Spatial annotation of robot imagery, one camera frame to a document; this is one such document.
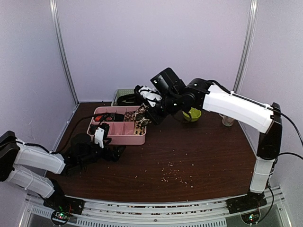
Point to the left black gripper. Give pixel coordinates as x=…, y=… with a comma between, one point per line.
x=114, y=156

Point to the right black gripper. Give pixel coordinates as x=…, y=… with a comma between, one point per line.
x=156, y=119

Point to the floral paisley tie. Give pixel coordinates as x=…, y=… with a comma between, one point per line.
x=140, y=118

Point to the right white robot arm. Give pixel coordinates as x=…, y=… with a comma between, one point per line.
x=209, y=95

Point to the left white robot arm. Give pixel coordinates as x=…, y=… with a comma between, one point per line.
x=17, y=156

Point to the pink divided organizer box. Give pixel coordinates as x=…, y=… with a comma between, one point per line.
x=121, y=133

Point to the leopard print rolled tie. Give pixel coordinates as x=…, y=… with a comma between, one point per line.
x=139, y=130

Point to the brown dotted rolled tie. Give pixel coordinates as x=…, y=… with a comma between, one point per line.
x=129, y=116

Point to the black tie in basket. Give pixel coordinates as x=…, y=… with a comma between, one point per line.
x=128, y=100

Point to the dark red patterned rolled tie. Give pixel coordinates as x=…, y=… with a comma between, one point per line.
x=109, y=117

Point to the lime green bowl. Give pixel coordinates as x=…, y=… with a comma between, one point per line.
x=192, y=116

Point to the green perforated plastic basket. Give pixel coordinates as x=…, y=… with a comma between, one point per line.
x=121, y=92

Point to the white printed mug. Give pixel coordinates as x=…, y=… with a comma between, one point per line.
x=227, y=121

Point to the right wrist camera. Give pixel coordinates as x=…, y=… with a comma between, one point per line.
x=147, y=95

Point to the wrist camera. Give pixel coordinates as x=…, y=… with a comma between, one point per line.
x=100, y=134
x=147, y=95

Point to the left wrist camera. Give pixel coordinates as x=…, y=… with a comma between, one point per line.
x=100, y=134

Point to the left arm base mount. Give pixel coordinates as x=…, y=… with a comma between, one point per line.
x=68, y=205

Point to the front aluminium rail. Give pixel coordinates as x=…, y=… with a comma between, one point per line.
x=204, y=213

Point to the right aluminium frame post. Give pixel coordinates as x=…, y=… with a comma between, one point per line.
x=248, y=42

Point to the aluminium frame post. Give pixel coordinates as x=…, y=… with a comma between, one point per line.
x=248, y=42
x=62, y=52

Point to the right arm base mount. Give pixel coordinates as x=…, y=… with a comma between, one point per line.
x=246, y=204

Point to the left aluminium frame post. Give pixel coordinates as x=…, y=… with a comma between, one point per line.
x=62, y=52

